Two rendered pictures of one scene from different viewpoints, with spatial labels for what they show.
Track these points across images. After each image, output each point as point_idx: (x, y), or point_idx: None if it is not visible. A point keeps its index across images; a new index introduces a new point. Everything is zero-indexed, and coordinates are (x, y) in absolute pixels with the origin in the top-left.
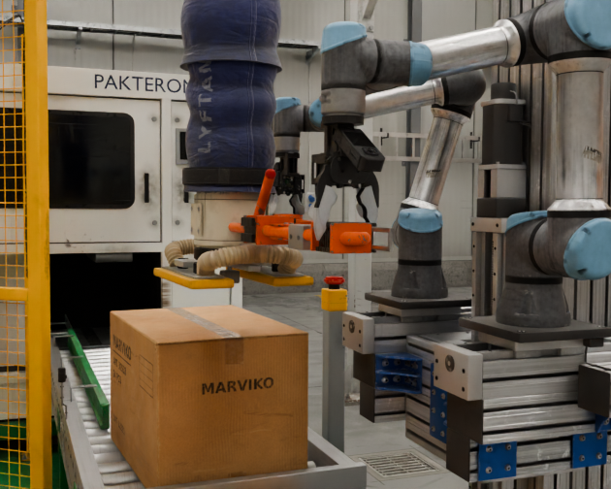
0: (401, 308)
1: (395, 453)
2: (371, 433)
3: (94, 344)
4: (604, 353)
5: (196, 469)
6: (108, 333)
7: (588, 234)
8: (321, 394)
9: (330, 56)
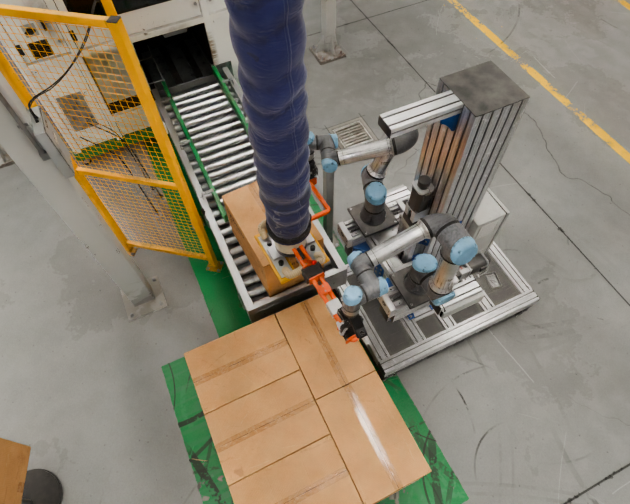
0: (365, 237)
1: (351, 123)
2: (338, 99)
3: (178, 83)
4: None
5: (282, 285)
6: (178, 57)
7: (441, 301)
8: (306, 48)
9: (347, 306)
